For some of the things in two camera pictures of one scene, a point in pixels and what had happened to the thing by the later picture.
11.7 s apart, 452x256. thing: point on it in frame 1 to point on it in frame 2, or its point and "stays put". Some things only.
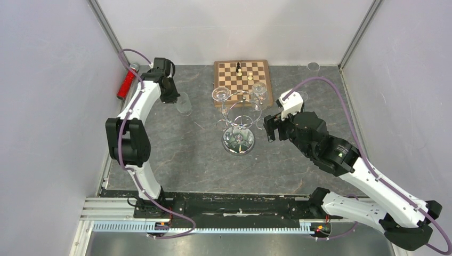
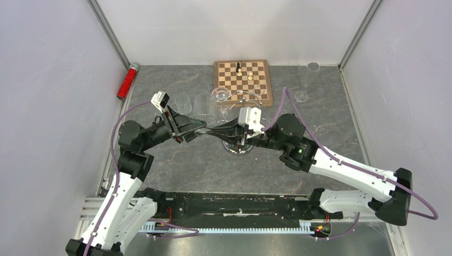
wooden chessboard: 239,77 stays put
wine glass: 184,104 stays put
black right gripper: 271,124 to 236,132
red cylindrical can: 128,80 stays put
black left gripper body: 170,95 to 168,121
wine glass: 259,96 to 205,108
